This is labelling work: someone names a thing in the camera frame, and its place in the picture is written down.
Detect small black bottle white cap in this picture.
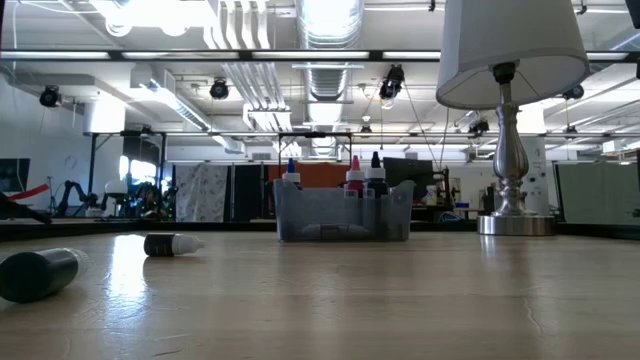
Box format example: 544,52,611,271
0,247,94,304
143,232,207,258

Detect dark monitor on stand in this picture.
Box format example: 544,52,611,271
383,156,435,201

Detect white patterned sheet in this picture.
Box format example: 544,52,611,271
174,163,230,223

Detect white dome lamp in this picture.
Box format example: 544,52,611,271
103,178,130,197

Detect orange partition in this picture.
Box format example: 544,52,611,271
268,162,357,190

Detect green partition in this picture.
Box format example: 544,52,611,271
554,160,640,226

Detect large pink-tipped dye bottle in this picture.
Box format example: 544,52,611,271
345,155,366,199

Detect black aluminium table frame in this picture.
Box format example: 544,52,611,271
0,218,640,242

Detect black curtain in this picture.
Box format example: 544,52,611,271
232,163,271,221

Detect large black-tipped dye bottle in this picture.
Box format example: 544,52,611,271
363,151,390,199

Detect dark wall screen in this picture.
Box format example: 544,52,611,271
0,157,31,194

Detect white-shade silver table lamp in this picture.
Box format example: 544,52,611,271
435,0,591,237

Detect translucent grey plastic bin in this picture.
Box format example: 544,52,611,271
272,178,416,243

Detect black background rig frame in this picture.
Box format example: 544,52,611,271
277,131,354,187
88,130,167,221

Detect black overhead crossbar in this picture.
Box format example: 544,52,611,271
0,48,640,63

